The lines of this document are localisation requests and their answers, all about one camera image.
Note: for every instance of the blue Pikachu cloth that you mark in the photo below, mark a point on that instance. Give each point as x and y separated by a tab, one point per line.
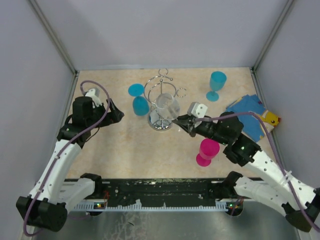
252	126

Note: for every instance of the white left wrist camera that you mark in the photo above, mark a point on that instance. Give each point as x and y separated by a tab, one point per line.
94	93

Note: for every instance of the clear wine glass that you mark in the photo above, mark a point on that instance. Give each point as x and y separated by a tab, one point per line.
167	106

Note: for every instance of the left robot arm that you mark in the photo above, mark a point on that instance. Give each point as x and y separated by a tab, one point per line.
46	207

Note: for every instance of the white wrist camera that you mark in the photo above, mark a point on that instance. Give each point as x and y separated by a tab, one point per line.
197	110
94	93

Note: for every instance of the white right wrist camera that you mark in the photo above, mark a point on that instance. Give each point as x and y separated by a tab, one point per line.
197	110

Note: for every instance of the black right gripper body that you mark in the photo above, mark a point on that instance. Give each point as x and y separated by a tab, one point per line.
206	128

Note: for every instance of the pink wine glass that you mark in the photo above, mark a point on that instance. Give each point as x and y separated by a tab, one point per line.
208	150

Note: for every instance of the chrome wine glass rack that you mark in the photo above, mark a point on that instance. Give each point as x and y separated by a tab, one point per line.
161	83

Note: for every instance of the blue wine glass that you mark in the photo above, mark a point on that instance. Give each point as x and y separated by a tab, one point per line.
216	83
139	104

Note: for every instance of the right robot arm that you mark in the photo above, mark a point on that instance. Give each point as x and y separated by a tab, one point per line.
298	202

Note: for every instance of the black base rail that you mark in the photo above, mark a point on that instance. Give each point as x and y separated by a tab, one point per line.
169	192

